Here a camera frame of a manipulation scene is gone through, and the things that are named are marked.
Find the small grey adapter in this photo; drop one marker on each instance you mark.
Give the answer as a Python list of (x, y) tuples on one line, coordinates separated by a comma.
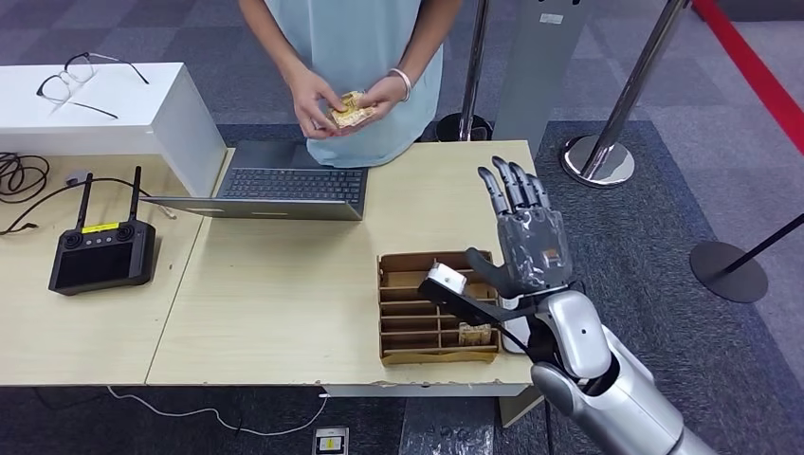
[(76, 177)]

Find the gold room key card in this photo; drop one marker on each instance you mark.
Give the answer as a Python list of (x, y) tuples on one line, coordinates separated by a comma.
[(474, 334)]

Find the person's right forearm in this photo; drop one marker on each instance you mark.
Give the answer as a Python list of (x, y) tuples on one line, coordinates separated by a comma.
[(270, 34)]

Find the cardboard card organizer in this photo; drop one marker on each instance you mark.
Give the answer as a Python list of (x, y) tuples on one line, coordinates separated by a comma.
[(408, 295)]

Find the white riser box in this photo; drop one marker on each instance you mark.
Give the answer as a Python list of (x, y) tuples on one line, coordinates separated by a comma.
[(182, 144)]

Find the grey laptop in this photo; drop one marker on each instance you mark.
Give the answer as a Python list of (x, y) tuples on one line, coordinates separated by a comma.
[(295, 182)]

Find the person's left hand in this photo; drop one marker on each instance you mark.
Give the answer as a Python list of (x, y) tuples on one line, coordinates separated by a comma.
[(383, 94)]

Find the grey floor socket box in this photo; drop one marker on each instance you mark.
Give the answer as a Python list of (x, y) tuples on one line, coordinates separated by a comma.
[(330, 444)]

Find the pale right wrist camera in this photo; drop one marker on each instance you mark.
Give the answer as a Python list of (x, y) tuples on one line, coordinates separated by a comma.
[(447, 278)]

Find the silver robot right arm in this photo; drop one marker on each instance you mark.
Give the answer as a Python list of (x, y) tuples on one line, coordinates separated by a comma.
[(603, 389)]

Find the stack of gold cards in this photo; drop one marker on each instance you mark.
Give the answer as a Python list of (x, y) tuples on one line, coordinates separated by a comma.
[(352, 113)]

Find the chrome stanchion with black base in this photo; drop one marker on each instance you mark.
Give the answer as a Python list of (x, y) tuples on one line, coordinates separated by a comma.
[(472, 63)]

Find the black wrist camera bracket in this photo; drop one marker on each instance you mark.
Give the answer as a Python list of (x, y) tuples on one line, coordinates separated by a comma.
[(465, 308)]

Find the black remote controller with antennas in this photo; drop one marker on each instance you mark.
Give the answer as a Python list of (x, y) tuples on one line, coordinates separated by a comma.
[(102, 264)]

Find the wooden table leg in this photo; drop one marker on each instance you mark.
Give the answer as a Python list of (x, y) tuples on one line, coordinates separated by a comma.
[(515, 408)]

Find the black-rimmed glasses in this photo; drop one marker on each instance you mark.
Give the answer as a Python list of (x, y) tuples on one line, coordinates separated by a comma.
[(80, 69)]

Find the person's left forearm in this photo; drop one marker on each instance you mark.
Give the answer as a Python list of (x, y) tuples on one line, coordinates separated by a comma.
[(430, 38)]

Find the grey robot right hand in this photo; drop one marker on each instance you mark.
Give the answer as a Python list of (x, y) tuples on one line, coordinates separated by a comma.
[(534, 251)]

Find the person's right hand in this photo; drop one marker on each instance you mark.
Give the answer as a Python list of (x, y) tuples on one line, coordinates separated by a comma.
[(314, 103)]

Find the red barrier belt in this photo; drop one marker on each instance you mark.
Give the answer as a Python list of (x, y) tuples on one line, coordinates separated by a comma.
[(747, 69)]

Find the person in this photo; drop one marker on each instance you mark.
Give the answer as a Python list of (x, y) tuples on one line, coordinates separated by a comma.
[(364, 38)]

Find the grey kiosk panel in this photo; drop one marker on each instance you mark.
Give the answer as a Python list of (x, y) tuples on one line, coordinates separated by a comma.
[(540, 75)]

